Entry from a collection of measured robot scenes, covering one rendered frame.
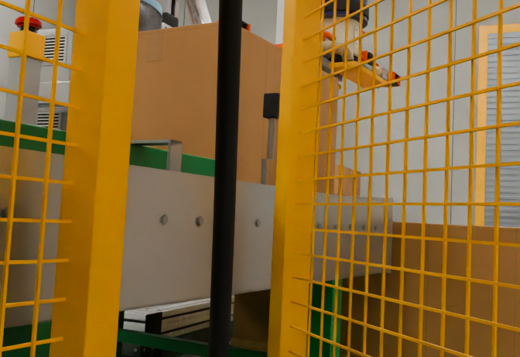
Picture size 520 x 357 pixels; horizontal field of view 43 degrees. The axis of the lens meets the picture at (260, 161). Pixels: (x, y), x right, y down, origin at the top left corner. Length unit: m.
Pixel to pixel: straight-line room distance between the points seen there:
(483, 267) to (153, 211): 1.17
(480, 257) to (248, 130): 0.78
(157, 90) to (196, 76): 0.11
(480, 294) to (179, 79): 1.00
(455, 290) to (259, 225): 0.87
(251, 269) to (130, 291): 0.32
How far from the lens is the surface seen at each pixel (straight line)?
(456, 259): 1.91
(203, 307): 2.35
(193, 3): 2.95
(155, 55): 1.51
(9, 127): 0.88
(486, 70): 11.81
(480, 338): 1.92
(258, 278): 1.18
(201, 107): 1.41
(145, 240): 0.91
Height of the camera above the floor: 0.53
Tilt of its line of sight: 5 degrees up
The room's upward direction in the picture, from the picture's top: 3 degrees clockwise
